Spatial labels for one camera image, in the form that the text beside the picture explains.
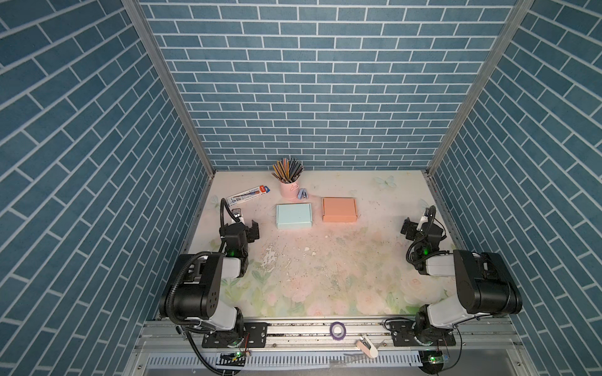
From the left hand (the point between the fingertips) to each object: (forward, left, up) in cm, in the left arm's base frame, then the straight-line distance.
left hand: (241, 221), depth 93 cm
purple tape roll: (-38, -34, -6) cm, 52 cm away
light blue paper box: (+5, -21, -3) cm, 21 cm away
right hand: (-1, -72, +3) cm, 72 cm away
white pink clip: (-43, -44, -4) cm, 62 cm away
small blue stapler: (+18, -25, -4) cm, 31 cm away
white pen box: (+18, +1, -5) cm, 19 cm away
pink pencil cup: (+16, -19, 0) cm, 25 cm away
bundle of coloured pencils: (+24, -18, +6) cm, 30 cm away
